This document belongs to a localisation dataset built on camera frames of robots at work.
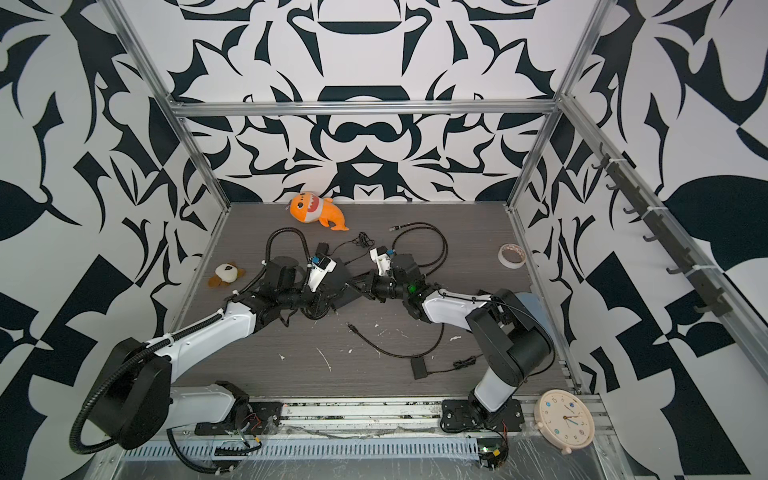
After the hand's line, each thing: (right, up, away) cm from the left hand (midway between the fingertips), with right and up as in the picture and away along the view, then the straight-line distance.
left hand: (342, 287), depth 83 cm
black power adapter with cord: (-10, +9, +24) cm, 28 cm away
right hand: (+2, +1, -2) cm, 3 cm away
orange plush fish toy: (-16, +24, +25) cm, 38 cm away
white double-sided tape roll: (+56, +7, +24) cm, 61 cm away
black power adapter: (+21, -23, -1) cm, 31 cm away
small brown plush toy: (-40, +2, +15) cm, 42 cm away
